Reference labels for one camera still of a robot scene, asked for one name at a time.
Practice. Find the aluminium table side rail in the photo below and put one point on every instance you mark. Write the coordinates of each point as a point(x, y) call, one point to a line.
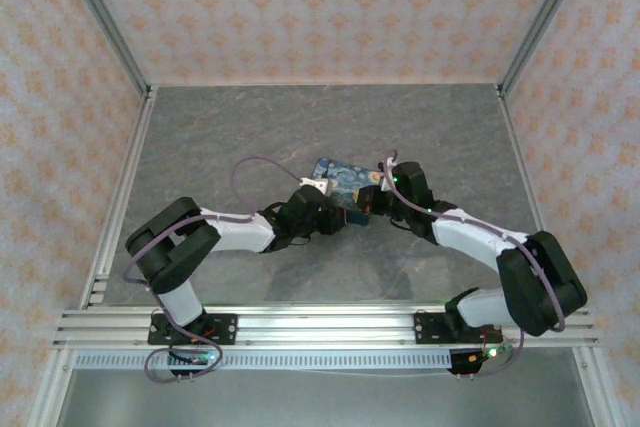
point(125, 197)
point(525, 172)

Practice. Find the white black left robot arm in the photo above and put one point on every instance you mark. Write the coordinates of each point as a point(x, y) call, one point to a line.
point(240, 234)

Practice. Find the starry night print box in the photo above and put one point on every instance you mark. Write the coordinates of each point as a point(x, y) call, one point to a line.
point(345, 179)

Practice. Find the aluminium frame post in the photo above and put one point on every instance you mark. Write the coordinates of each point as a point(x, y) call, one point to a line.
point(102, 22)
point(545, 22)

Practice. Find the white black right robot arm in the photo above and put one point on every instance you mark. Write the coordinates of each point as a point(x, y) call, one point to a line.
point(475, 237)

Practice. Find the aluminium base beam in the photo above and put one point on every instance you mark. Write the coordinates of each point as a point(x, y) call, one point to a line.
point(325, 327)

